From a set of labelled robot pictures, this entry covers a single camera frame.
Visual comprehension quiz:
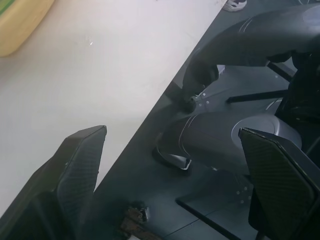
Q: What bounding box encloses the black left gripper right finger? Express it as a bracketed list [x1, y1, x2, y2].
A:
[238, 126, 320, 240]

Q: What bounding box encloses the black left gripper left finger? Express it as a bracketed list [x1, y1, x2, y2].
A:
[0, 124, 108, 240]

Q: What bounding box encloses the brown rusty table foot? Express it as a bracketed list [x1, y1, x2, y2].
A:
[119, 200, 151, 237]

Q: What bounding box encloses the silver robot leg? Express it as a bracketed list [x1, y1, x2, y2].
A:
[181, 4, 320, 114]

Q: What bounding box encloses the white sneaker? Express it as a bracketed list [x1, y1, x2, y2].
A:
[222, 0, 248, 12]

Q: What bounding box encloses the black metal stand frame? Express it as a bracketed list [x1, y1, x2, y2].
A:
[174, 61, 320, 240]

